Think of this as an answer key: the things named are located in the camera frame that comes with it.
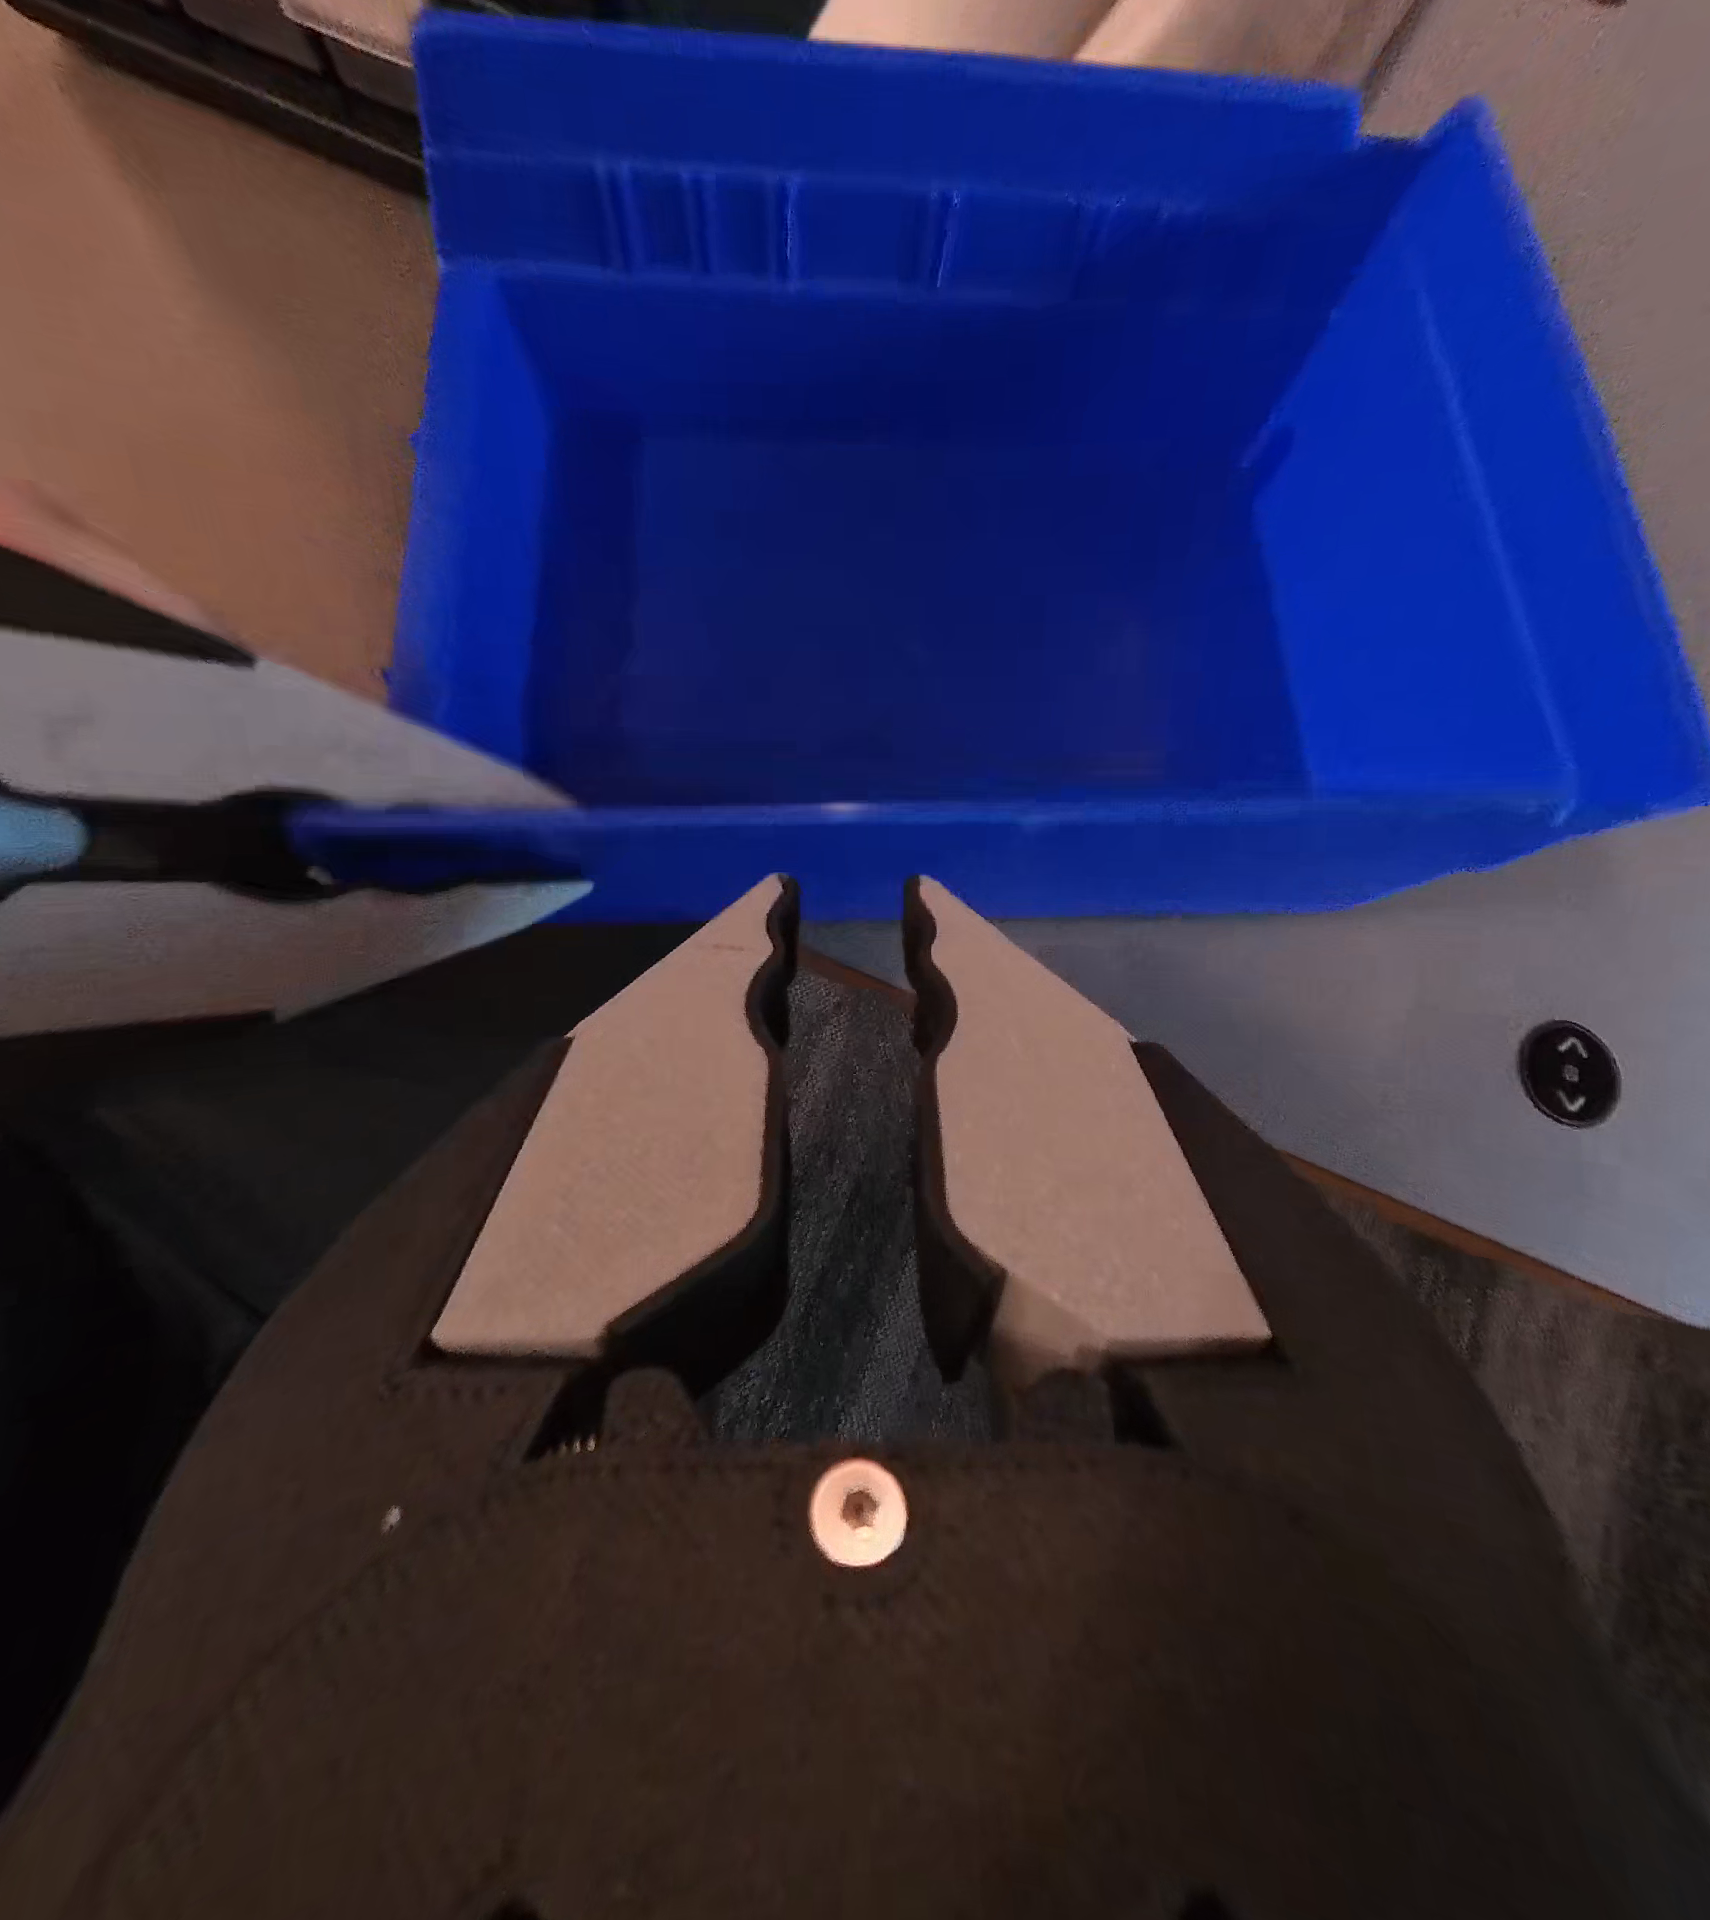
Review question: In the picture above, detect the black drawer cabinet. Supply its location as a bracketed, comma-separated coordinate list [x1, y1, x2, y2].
[7, 0, 430, 195]

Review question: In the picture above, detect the black round control button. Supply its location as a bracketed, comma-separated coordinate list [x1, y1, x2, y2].
[1518, 1021, 1622, 1130]

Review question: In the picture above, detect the blue plastic bin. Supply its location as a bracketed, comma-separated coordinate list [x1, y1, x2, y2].
[412, 7, 1369, 168]
[292, 96, 1710, 925]

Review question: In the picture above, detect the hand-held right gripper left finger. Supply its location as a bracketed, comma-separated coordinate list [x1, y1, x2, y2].
[426, 874, 801, 1391]

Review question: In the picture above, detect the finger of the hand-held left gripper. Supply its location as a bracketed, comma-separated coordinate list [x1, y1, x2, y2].
[0, 877, 596, 1045]
[0, 614, 577, 825]

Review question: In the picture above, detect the grid of clear drawers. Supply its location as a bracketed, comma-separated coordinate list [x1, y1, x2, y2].
[187, 0, 423, 115]

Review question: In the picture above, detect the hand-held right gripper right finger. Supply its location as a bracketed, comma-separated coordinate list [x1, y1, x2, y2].
[903, 877, 1274, 1382]

